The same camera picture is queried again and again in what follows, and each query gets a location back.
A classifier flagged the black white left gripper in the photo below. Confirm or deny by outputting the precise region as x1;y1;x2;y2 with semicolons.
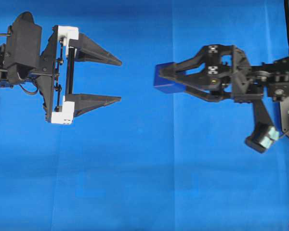
39;26;122;125

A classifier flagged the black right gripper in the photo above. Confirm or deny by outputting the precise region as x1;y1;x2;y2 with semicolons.
160;44;263;103

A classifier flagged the blue block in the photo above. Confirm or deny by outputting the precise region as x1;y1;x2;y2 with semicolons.
153;62;186;94

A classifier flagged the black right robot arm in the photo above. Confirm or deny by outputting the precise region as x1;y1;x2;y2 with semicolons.
159;44;289;103

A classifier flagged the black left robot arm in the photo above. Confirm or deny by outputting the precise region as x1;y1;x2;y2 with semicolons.
0;20;122;125

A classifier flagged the blue table cloth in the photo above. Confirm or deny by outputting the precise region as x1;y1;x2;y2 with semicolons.
0;0;289;231

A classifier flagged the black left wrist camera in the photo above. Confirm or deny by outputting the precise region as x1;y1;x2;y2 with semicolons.
3;12;42;85

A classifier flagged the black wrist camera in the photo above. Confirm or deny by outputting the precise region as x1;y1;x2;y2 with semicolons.
245;100;279;153
3;12;42;85

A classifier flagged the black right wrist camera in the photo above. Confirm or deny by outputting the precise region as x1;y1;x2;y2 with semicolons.
245;100;279;153

